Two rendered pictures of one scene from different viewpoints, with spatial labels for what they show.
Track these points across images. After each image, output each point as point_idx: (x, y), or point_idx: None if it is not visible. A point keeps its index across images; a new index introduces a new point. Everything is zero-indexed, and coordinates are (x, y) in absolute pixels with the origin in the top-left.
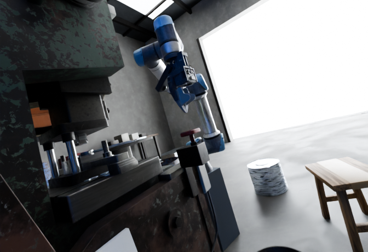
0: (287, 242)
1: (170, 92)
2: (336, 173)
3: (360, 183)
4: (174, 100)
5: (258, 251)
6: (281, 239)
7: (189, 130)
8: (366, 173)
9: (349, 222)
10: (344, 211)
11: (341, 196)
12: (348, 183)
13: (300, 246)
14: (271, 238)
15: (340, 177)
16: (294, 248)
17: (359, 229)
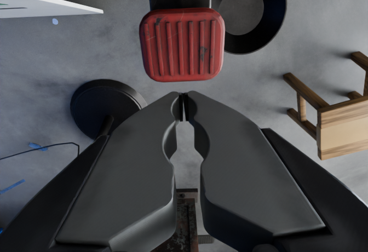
0: (310, 6)
1: (19, 214)
2: (358, 120)
3: (319, 134)
4: (98, 141)
5: None
6: None
7: (149, 73)
8: (338, 143)
9: (301, 92)
10: (308, 97)
11: (318, 107)
12: (321, 126)
13: (301, 23)
14: None
15: (343, 122)
16: (299, 16)
17: (297, 93)
